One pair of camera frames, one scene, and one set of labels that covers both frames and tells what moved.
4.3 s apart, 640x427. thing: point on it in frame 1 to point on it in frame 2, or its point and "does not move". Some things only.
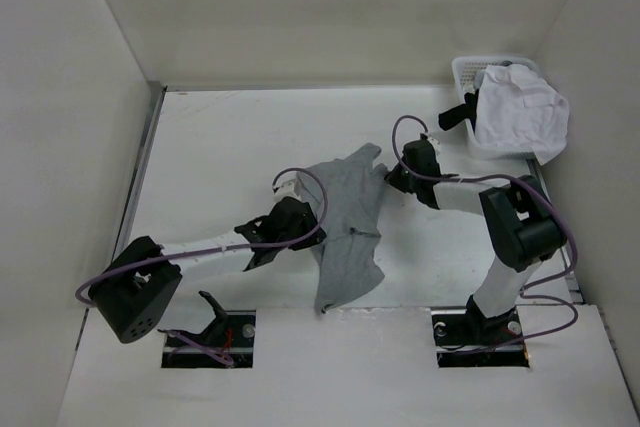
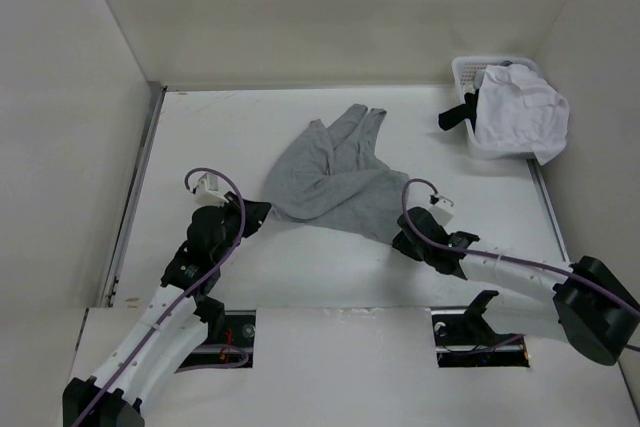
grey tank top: (350, 193) to (335, 175)
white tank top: (517, 109) does not move
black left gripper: (309, 240) to (254, 215)
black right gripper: (394, 178) to (401, 242)
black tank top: (454, 116) does not move
